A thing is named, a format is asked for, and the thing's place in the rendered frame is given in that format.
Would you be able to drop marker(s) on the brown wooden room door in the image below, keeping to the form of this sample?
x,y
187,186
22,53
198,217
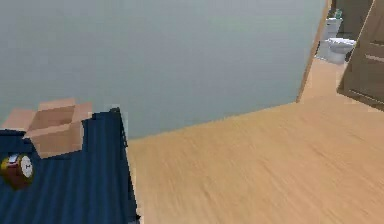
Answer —
x,y
366,63

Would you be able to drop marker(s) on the green bottle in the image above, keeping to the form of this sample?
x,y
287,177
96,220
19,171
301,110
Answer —
x,y
338,14

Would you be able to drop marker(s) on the open cardboard box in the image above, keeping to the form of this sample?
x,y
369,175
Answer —
x,y
55,131

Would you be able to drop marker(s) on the dark blue table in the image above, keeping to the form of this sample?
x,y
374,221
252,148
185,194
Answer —
x,y
83,186

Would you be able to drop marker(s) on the white toilet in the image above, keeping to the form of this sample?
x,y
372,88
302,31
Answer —
x,y
336,46

